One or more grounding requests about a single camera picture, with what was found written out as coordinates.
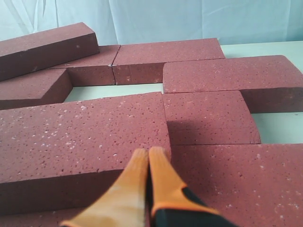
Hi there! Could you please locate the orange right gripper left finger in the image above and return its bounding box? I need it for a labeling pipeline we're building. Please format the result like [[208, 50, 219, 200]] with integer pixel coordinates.
[[60, 148, 148, 227]]

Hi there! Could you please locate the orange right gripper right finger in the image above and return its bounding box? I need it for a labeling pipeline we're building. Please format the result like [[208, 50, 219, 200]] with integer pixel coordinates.
[[149, 147, 220, 227]]

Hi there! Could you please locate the red brick lifted front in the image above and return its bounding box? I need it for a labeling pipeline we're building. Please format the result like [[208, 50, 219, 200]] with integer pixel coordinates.
[[0, 92, 170, 215]]

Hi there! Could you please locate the red brick pushed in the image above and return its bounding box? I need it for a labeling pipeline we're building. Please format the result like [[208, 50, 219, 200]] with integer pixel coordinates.
[[0, 69, 73, 110]]

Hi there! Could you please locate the red brick front large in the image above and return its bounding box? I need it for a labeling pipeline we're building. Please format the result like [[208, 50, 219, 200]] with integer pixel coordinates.
[[0, 208, 84, 227]]

